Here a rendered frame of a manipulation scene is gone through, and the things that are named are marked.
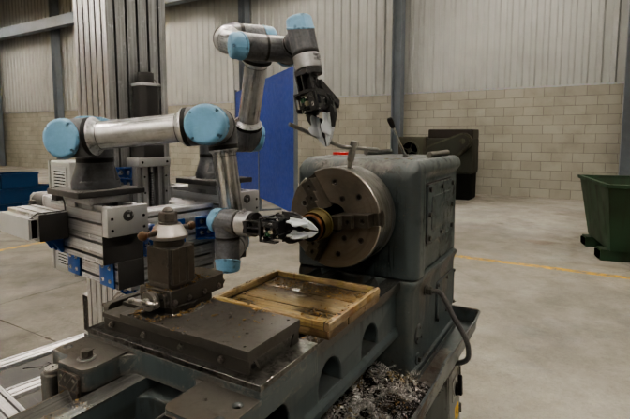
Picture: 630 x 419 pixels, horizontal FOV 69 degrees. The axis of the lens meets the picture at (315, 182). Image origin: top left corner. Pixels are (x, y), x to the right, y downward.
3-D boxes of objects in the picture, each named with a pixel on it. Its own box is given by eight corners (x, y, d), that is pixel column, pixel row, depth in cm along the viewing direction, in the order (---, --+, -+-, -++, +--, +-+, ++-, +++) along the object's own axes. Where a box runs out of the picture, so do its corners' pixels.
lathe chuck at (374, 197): (297, 244, 161) (313, 156, 155) (380, 275, 146) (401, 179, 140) (283, 249, 153) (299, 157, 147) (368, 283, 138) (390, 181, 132)
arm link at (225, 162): (205, 111, 155) (224, 252, 160) (196, 109, 144) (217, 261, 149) (239, 107, 155) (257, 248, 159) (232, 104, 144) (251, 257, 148)
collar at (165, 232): (170, 231, 102) (170, 218, 102) (196, 235, 98) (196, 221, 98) (140, 238, 95) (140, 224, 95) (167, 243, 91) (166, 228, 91)
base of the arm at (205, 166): (187, 177, 191) (187, 153, 190) (217, 175, 203) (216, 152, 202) (211, 179, 182) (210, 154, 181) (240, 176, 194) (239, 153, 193)
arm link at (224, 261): (245, 264, 149) (245, 231, 148) (238, 275, 138) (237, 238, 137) (220, 264, 149) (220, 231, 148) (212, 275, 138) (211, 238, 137)
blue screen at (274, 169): (218, 198, 1015) (217, 89, 992) (254, 196, 1044) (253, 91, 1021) (269, 234, 633) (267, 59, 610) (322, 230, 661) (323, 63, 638)
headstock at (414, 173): (359, 233, 222) (360, 153, 218) (460, 246, 198) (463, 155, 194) (291, 262, 171) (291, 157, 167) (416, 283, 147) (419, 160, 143)
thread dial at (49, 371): (59, 406, 93) (56, 359, 92) (70, 411, 91) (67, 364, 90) (40, 415, 90) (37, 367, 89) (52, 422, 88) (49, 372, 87)
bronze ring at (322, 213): (309, 203, 139) (292, 211, 131) (337, 206, 134) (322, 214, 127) (311, 233, 141) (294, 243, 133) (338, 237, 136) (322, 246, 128)
